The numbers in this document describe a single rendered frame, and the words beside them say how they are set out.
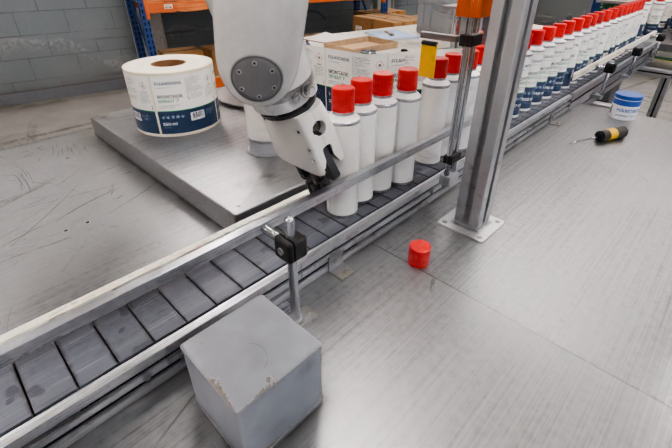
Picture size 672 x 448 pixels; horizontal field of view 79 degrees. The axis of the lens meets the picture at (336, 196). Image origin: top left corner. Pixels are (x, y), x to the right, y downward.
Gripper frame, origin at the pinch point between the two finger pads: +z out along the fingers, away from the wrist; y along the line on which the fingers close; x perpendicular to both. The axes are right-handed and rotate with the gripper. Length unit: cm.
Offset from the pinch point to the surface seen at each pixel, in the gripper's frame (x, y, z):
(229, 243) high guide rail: 16.9, -4.3, -7.7
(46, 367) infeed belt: 38.1, 0.7, -7.1
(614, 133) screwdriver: -75, -22, 37
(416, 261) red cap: -2.5, -14.5, 11.5
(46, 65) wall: -34, 444, 78
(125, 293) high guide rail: 27.8, -4.3, -12.0
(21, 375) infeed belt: 40.0, 1.5, -7.8
